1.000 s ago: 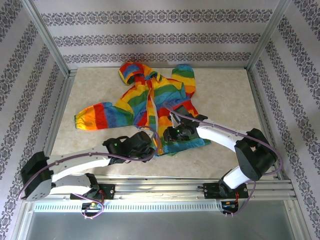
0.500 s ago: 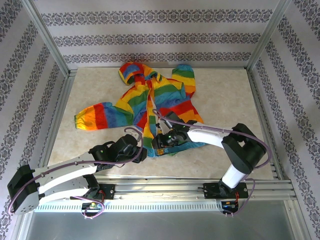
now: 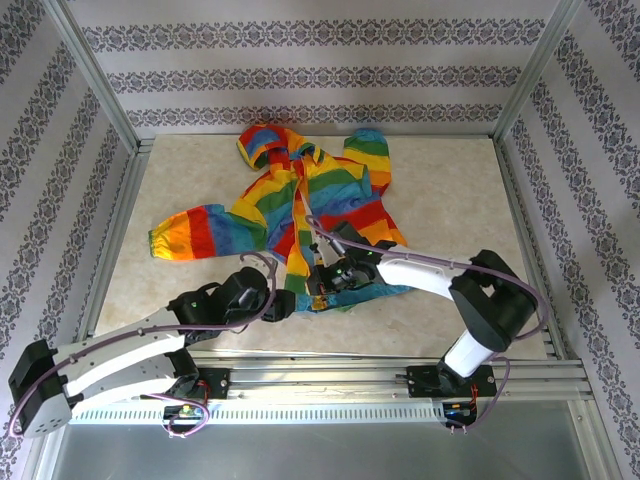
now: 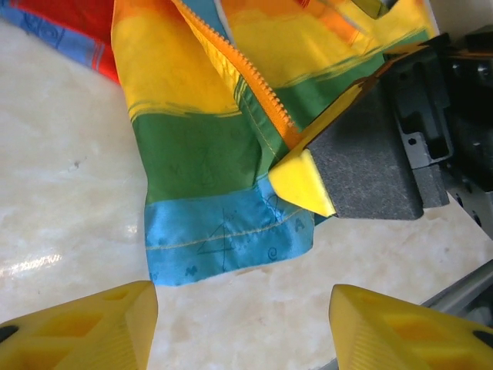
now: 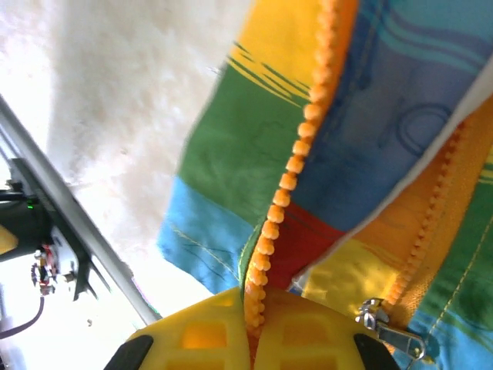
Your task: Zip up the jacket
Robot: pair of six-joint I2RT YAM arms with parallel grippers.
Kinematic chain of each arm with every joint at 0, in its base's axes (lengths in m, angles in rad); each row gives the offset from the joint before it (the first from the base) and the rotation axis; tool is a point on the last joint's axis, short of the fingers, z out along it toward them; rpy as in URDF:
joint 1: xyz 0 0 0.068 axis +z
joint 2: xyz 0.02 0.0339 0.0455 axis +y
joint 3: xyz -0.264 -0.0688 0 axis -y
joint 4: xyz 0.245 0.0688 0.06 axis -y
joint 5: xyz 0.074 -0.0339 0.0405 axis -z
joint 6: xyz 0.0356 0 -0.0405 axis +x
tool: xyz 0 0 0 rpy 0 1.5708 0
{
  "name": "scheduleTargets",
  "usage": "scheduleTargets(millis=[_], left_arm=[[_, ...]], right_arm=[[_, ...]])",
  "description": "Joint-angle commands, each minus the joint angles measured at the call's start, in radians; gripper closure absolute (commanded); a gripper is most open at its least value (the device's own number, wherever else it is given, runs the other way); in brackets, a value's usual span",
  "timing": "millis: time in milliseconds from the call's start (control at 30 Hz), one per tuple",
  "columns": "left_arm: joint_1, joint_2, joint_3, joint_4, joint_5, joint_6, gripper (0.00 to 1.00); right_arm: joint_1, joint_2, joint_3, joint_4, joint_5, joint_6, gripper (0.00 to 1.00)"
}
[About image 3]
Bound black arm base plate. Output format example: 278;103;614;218
197;366;232;401
405;364;497;401

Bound aluminium side rail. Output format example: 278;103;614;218
69;142;151;351
493;139;569;359

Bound thin purple base cable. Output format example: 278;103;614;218
447;357;512;435
152;392;214;439

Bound white slotted cable duct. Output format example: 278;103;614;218
69;399;451;427

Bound rainbow striped hooded jacket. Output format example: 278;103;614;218
148;123;409;315

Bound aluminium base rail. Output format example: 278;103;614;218
192;349;594;401

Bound aluminium frame post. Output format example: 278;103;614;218
42;0;142;154
492;0;586;146

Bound small controller board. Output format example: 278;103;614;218
443;400;479;420
163;403;210;422

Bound grey metal panel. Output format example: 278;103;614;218
29;399;601;480

